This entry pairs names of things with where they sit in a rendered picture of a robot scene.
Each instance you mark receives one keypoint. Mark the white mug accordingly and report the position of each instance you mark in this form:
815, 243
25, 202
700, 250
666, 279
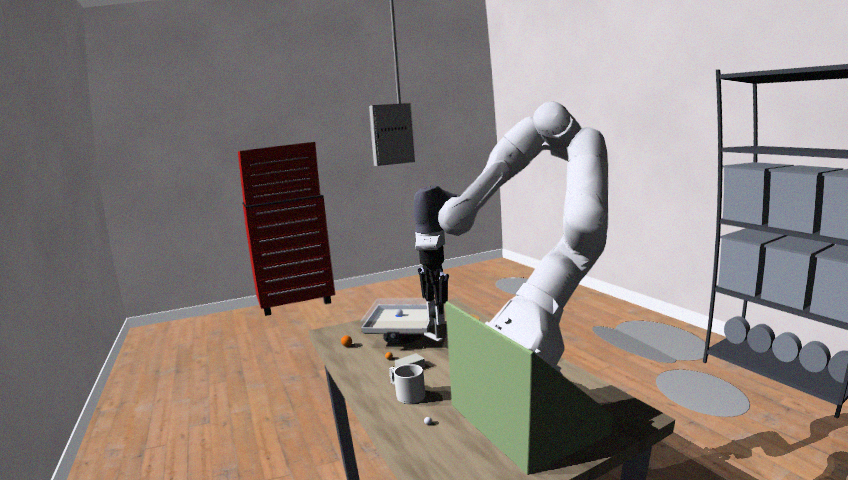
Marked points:
409, 390

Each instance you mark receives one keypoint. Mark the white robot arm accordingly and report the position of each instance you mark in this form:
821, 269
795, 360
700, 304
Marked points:
533, 315

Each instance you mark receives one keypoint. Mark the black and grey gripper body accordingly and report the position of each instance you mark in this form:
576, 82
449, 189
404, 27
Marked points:
433, 259

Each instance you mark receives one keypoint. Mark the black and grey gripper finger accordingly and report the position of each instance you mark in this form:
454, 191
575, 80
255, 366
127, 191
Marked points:
427, 288
441, 294

